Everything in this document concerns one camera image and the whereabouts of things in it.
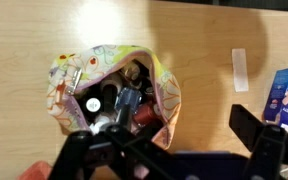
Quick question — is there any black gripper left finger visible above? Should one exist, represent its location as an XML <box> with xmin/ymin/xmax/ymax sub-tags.
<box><xmin>47</xmin><ymin>105</ymin><xmax>171</xmax><ymax>180</ymax></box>

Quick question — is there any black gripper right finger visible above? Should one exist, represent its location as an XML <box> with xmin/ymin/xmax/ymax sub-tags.
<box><xmin>229</xmin><ymin>104</ymin><xmax>288</xmax><ymax>180</ymax></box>

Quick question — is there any blue nail polish bottle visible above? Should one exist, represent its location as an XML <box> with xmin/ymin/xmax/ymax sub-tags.
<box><xmin>115</xmin><ymin>87</ymin><xmax>142</xmax><ymax>113</ymax></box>

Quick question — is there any floral cosmetic pouch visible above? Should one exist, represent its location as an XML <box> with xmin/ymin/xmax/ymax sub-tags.
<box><xmin>46</xmin><ymin>45</ymin><xmax>181</xmax><ymax>149</ymax></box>

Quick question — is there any red nail polish bottle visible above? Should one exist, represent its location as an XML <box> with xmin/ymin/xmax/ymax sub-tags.
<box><xmin>133</xmin><ymin>103</ymin><xmax>157</xmax><ymax>126</ymax></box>

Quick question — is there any blue band-aid box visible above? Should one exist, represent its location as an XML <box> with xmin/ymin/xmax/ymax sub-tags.
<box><xmin>263</xmin><ymin>68</ymin><xmax>288</xmax><ymax>132</ymax></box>

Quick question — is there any black bottle with white cap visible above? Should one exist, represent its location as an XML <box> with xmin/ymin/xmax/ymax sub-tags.
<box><xmin>83</xmin><ymin>97</ymin><xmax>102</xmax><ymax>117</ymax></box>

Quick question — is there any black tall bottle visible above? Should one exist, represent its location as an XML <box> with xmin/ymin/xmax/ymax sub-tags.
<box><xmin>101</xmin><ymin>84</ymin><xmax>117</xmax><ymax>114</ymax></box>

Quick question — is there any orange towel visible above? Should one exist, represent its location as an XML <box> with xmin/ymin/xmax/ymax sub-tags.
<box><xmin>17</xmin><ymin>161</ymin><xmax>52</xmax><ymax>180</ymax></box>

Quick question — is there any single adhesive bandage strip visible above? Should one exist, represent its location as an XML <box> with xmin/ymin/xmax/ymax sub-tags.
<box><xmin>232</xmin><ymin>48</ymin><xmax>249</xmax><ymax>92</ymax></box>

